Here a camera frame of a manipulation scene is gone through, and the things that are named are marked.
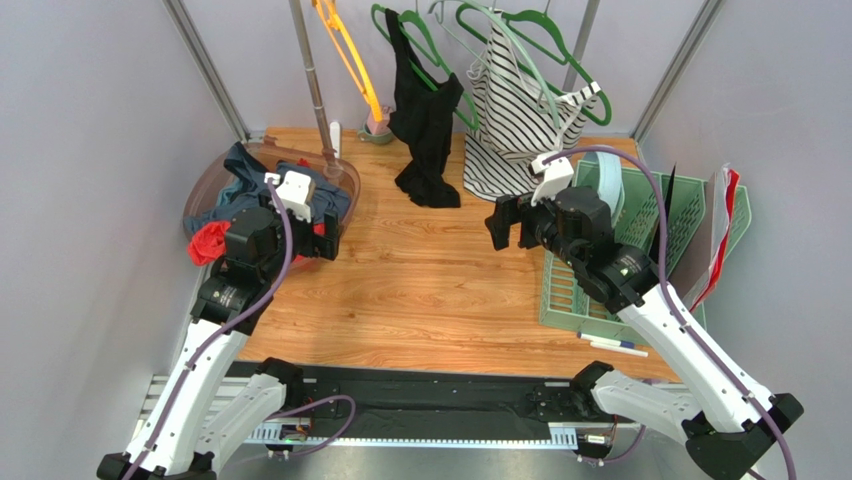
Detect white clothes rack base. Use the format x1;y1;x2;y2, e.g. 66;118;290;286
329;121;342;158

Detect red garment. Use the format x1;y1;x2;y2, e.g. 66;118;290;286
187;220;231;267

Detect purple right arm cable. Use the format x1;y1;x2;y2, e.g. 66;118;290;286
542;144;800;480

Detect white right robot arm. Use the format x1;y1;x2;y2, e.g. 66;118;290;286
485;187;803;479

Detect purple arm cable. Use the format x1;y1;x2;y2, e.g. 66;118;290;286
542;144;800;480
119;179;357;480

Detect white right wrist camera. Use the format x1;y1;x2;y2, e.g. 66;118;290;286
530;152;574;207

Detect striped black white shirt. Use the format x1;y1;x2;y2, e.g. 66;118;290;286
463;25;603;202

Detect dark blue garment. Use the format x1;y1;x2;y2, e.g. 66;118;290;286
182;142;360;238

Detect dark green velvet hanger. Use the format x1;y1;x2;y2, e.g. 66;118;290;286
370;3;480;130

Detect metal clothes rack pole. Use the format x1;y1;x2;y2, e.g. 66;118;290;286
288;0;342;182

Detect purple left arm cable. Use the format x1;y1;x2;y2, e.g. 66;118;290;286
119;179;357;480

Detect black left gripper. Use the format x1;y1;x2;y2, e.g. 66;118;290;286
259;190;344;283

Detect green plastic file rack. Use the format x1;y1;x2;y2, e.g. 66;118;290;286
539;159;751;344

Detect white marker pen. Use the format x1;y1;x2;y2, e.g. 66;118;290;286
576;332;649;358

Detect yellow plastic hanger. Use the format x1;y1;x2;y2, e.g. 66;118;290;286
311;0;385;122

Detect light green hanger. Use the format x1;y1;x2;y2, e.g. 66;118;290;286
427;0;563;128

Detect teal garment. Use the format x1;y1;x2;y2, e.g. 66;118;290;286
216;181;242;207

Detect red white folders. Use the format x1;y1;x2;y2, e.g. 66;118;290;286
669;163;740;311

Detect black tank top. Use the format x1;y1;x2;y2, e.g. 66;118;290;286
384;9;464;208

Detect dark green hanger with shirt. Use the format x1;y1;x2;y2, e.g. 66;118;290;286
455;1;613;127

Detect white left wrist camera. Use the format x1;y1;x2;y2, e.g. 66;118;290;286
264;170;315;222

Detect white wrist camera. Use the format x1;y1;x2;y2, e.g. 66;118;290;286
264;170;315;222
530;152;574;207

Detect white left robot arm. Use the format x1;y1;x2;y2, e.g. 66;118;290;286
96;206;341;479

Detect transparent brown laundry basket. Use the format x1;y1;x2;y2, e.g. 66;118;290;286
182;142;360;267

